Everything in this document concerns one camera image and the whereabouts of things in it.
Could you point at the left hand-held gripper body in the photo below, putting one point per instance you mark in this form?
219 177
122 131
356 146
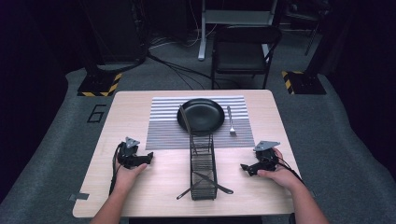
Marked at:
128 154

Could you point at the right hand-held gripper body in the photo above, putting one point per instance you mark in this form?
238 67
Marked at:
266 157

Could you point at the person's left hand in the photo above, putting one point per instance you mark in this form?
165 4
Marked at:
129 176

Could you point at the person's right hand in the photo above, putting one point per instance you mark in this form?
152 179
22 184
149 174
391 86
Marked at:
281 175

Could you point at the grey striped placemat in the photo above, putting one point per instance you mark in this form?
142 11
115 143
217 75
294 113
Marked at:
162 130

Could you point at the silver table knife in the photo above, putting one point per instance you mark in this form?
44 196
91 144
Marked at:
185 119

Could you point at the silver fork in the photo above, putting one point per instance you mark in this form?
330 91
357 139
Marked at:
230 119

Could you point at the black tape numeral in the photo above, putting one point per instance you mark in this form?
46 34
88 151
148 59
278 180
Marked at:
96 113

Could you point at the grey tape strip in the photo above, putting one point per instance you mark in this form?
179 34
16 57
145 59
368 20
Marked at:
79 196

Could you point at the black round plate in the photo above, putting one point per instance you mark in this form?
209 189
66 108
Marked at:
202 115

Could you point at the black stand with striped base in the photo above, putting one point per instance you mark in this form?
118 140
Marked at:
99 84
306 82

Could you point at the black folding chair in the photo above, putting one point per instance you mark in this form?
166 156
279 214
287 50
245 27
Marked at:
239 59

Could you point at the white desk frame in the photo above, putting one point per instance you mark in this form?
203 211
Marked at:
203 37

